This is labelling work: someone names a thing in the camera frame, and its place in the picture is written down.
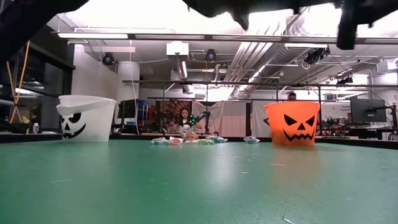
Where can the white cloth screen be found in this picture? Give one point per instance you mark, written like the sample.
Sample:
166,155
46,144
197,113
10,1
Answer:
236,119

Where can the black background monitor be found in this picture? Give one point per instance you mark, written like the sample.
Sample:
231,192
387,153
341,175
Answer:
368,110
127,109

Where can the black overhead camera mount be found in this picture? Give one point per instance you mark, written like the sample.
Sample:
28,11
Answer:
315,56

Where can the small white bottle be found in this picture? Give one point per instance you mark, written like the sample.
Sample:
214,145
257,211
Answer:
35,128

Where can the orange jack-o-lantern bucket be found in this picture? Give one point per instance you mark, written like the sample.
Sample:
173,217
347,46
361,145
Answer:
276,130

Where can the person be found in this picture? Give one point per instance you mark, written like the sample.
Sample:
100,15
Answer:
291,96
185,116

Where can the blue barrel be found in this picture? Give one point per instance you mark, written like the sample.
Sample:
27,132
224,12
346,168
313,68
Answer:
142,109

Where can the black round ceiling device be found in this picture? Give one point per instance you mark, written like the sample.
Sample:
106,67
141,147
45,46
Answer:
108,58
211,55

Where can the white jack-o-lantern bucket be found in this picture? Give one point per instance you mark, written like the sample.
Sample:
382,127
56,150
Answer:
93,121

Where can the green candy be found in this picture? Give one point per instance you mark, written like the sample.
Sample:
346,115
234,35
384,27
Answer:
203,142
217,139

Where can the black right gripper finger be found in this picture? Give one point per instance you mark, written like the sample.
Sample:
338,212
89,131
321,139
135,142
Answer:
244,15
211,7

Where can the white ceiling box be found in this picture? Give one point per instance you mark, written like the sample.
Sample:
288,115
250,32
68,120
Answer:
177,48

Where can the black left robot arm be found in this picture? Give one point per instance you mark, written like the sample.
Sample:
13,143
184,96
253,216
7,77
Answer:
18,18

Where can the clear candy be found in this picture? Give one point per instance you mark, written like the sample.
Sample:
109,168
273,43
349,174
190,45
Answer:
251,140

